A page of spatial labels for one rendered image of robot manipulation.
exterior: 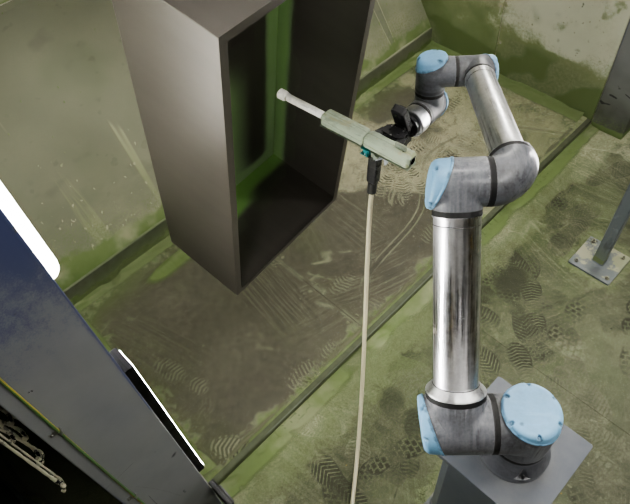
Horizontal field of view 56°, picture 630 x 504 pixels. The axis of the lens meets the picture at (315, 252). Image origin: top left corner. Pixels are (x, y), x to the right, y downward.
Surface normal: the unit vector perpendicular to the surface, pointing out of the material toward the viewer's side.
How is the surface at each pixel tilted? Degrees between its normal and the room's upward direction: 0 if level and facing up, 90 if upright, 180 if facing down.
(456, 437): 50
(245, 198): 12
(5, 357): 90
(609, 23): 90
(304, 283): 0
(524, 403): 5
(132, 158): 57
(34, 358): 90
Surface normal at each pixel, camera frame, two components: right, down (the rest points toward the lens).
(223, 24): 0.08, -0.50
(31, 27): 0.55, 0.11
